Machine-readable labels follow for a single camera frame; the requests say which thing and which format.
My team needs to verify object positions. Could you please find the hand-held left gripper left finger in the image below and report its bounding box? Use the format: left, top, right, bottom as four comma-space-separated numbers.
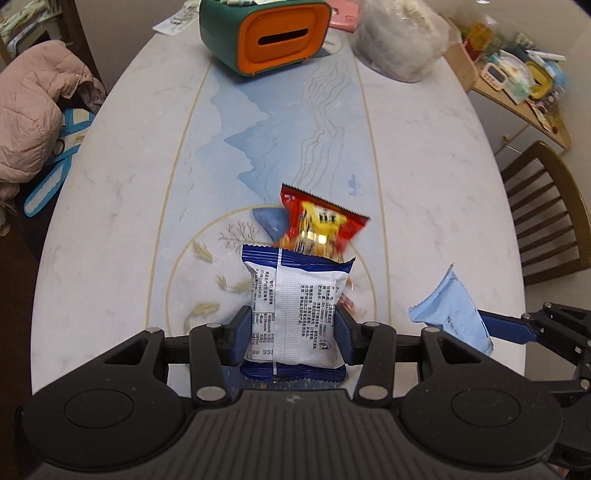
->
99, 305, 252, 408

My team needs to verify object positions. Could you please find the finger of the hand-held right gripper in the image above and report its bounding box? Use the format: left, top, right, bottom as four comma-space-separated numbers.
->
478, 302, 591, 372

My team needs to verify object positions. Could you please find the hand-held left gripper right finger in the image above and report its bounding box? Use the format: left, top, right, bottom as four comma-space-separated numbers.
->
335, 305, 491, 407

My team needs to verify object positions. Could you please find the white and blue snack packet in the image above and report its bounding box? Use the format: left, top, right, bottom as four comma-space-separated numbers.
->
241, 244, 356, 384

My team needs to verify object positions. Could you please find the light blue snack packet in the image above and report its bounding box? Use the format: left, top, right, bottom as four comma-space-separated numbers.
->
409, 264, 494, 356

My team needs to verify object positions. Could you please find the red chips bag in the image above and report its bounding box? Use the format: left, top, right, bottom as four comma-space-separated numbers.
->
272, 183, 371, 317

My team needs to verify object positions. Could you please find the brown wooden chair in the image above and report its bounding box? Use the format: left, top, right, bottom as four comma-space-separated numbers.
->
496, 141, 591, 287

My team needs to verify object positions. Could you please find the wooden side shelf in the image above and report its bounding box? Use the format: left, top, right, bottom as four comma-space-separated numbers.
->
441, 14, 573, 155

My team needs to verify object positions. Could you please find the yellow container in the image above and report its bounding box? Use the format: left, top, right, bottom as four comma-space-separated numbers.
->
526, 62, 555, 97

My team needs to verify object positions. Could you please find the white kitchen timer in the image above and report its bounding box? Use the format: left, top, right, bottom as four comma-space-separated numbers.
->
480, 62, 509, 88

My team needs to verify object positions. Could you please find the blue and white bag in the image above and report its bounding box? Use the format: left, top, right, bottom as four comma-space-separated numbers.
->
23, 108, 95, 217

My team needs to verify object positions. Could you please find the cardboard box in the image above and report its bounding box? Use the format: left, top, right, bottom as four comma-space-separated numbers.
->
441, 14, 478, 90

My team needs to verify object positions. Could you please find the orange bottle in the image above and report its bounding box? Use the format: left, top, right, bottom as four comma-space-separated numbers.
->
466, 18, 497, 51

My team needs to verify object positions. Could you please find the clear plastic bag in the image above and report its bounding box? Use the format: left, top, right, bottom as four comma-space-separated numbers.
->
351, 0, 451, 84

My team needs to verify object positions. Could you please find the green and orange tissue box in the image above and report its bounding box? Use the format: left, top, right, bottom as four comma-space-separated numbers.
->
199, 0, 331, 77

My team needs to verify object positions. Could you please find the pink padded jacket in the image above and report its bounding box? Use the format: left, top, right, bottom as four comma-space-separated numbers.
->
0, 40, 107, 208

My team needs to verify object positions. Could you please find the white printed paper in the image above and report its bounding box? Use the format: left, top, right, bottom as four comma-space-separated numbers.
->
152, 7, 204, 35

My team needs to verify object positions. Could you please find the pink flat packet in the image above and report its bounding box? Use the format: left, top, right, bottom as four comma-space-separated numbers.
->
325, 0, 365, 33

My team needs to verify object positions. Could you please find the patterned cloth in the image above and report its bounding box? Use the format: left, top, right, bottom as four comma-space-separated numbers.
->
0, 0, 61, 51

